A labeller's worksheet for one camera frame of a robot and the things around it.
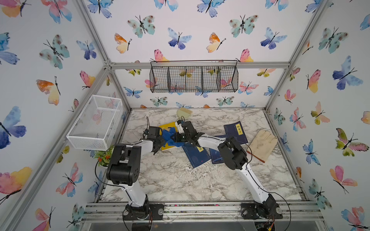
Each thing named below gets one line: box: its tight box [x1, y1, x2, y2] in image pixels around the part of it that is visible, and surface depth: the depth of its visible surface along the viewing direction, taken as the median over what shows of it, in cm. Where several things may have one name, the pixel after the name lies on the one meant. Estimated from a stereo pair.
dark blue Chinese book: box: [181, 141, 212, 169], surface depth 95 cm
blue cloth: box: [161, 127, 185, 147], surface depth 100 cm
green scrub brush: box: [176, 107, 193, 119], surface depth 121 cm
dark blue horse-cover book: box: [215, 120, 249, 145], surface depth 106 cm
